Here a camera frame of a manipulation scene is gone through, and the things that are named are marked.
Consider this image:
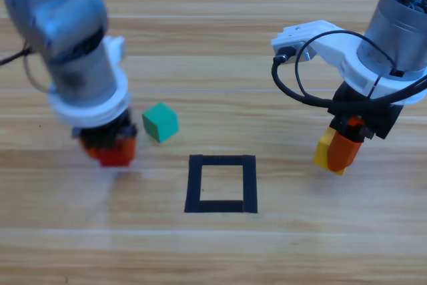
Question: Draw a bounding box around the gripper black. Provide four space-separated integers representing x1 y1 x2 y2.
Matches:
326 81 405 173
71 111 139 166

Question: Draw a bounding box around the red wooden cube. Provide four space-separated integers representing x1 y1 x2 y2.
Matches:
99 148 131 168

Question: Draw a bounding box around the yellow wooden cube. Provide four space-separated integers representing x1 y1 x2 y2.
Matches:
312 127 350 177

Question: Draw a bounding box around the green wooden cube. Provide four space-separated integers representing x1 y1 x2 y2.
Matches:
141 102 180 144

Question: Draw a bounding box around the black tape square outline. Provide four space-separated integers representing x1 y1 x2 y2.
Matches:
183 154 259 214

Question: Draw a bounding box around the thick black cable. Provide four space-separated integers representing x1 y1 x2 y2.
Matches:
0 47 34 67
272 46 427 109

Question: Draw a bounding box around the thin black cable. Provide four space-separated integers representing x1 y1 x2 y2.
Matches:
294 30 401 99

